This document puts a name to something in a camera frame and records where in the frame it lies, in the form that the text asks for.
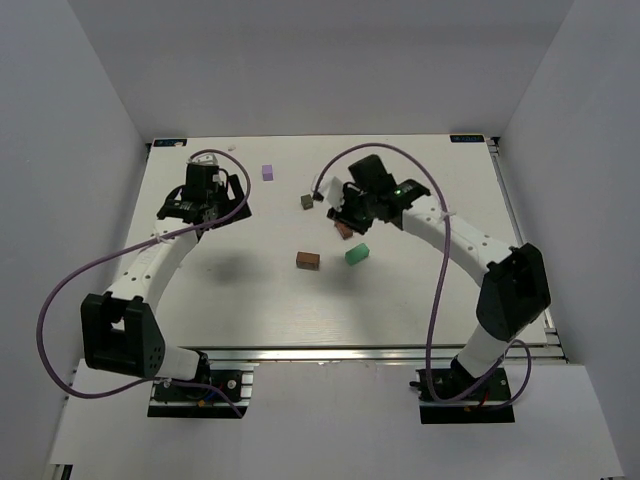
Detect brown rectangular block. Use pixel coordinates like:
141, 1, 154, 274
335, 222, 353, 240

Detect green notched block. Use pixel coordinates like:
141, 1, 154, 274
344, 243, 370, 266

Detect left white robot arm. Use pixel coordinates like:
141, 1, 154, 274
81, 153, 251, 383

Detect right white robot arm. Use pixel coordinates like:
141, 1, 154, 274
314, 155, 551, 380

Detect olive green cube block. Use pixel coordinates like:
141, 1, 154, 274
300, 194, 314, 210

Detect purple cube block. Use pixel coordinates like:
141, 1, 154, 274
261, 164, 274, 182

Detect brown block with picture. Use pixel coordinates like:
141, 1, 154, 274
295, 251, 321, 271

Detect left blue label sticker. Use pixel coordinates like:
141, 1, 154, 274
152, 138, 187, 148

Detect blue label sticker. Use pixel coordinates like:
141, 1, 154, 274
449, 134, 485, 143
152, 138, 187, 148

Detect right blue label sticker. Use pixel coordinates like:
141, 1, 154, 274
449, 134, 485, 143

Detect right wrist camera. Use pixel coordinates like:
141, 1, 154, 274
312, 176, 344, 211

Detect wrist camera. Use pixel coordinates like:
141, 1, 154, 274
312, 176, 344, 211
188, 153, 219, 166

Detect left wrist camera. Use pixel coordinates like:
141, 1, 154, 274
188, 153, 219, 166

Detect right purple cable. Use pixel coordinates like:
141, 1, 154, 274
310, 143, 532, 404

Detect purple cable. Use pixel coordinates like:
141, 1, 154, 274
310, 143, 532, 404
38, 148, 253, 419

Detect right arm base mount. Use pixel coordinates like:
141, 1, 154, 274
412, 367, 516, 426

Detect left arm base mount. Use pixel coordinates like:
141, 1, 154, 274
147, 365, 254, 419

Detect aluminium table frame rail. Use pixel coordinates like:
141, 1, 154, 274
487, 135, 569, 362

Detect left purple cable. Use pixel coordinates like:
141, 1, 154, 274
38, 148, 253, 419

